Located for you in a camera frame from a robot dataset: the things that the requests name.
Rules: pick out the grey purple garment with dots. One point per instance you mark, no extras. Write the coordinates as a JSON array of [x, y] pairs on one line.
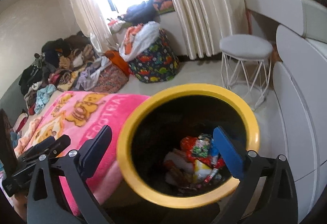
[[89, 75]]

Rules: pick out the pile of clothes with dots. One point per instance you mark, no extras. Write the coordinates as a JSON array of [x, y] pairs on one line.
[[63, 60]]

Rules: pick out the red shiny wrapper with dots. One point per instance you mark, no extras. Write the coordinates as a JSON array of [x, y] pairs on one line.
[[187, 147]]

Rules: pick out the red tube packet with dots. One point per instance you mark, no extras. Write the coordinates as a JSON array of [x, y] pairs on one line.
[[212, 175]]

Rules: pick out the wide cream curtain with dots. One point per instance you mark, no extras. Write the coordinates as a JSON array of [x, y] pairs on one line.
[[204, 9]]

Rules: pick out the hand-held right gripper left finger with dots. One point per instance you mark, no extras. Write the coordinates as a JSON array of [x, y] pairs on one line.
[[98, 146]]

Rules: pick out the pink printed blanket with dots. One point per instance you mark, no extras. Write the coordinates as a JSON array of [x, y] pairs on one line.
[[84, 111]]

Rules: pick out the floral fabric bag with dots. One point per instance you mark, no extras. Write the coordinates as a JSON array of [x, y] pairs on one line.
[[109, 80]]

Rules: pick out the green patterned wrapper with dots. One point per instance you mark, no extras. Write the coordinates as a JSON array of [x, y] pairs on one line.
[[201, 147]]

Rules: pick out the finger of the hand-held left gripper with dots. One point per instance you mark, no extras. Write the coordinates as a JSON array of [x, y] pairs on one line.
[[38, 148], [62, 143]]

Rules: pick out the orange garment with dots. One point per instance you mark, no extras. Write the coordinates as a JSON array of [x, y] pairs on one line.
[[130, 32]]

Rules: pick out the orange patterned cushion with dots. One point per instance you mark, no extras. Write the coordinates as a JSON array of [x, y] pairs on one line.
[[164, 4]]

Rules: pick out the yellow white snack packet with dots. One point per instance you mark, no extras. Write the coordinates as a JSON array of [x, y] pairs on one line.
[[201, 169]]

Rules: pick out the white desk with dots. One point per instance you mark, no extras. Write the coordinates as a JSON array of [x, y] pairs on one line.
[[270, 1]]

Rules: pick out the dinosaur print storage bag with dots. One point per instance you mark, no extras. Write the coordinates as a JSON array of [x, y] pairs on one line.
[[153, 65]]

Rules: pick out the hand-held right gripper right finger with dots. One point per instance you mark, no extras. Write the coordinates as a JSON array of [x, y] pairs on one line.
[[227, 152]]

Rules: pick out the white crumpled plastic bag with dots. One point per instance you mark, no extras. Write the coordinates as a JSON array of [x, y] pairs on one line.
[[176, 160]]

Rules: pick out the blue cloth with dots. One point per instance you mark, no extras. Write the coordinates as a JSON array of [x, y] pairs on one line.
[[213, 151]]

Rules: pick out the yellow rimmed black bin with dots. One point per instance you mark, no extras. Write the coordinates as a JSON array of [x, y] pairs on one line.
[[163, 132]]

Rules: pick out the grey headboard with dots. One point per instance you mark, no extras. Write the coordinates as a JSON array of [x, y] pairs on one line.
[[10, 101]]

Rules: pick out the light blue garment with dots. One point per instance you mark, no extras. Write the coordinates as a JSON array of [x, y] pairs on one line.
[[44, 96]]

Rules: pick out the narrow cream curtain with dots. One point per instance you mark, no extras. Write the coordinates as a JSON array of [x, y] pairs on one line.
[[84, 4]]

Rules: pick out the red cloth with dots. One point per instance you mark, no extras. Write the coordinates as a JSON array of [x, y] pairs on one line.
[[115, 24]]

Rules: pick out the white round stool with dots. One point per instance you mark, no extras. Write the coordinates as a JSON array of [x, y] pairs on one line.
[[245, 46]]

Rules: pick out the white plastic sack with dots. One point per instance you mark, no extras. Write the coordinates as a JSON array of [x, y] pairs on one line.
[[145, 34]]

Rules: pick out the orange bag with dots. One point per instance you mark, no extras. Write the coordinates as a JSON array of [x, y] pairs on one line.
[[117, 60]]

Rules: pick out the peach floral fleece blanket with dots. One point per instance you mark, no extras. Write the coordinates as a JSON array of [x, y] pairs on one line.
[[28, 137]]

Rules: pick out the dark jacket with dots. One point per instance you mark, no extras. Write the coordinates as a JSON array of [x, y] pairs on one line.
[[140, 13]]

